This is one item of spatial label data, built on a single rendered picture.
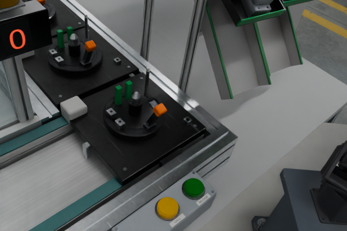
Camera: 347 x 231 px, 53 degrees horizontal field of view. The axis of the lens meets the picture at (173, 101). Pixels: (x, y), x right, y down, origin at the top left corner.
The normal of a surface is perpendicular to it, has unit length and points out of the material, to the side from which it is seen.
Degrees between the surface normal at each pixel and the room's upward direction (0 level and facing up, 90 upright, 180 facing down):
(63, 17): 0
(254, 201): 0
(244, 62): 45
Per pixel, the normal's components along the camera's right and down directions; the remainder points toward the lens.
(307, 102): 0.13, -0.71
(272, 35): 0.47, -0.04
